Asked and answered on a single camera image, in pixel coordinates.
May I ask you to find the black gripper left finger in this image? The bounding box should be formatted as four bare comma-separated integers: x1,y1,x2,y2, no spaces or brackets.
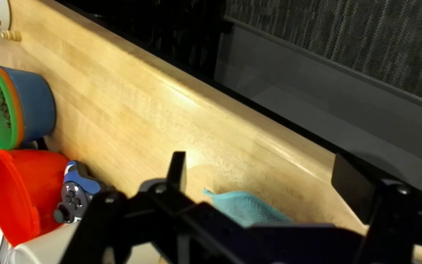
59,150,208,264

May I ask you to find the orange bowl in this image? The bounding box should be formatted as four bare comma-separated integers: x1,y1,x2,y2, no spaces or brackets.
0,66,26,150

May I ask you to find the red bowl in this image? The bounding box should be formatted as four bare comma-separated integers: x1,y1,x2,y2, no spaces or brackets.
0,148,72,249

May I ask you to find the blue bowl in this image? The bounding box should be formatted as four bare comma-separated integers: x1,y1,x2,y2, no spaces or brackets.
5,66,57,148

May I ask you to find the teal cloth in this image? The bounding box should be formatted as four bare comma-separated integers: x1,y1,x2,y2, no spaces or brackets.
202,188,296,229

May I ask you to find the white cup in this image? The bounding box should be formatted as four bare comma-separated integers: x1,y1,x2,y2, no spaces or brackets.
9,220,84,264

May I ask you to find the blue toy game controller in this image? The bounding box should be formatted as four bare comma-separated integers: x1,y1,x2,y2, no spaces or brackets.
53,160,106,226

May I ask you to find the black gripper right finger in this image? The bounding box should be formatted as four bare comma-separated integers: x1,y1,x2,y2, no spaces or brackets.
331,154,422,264

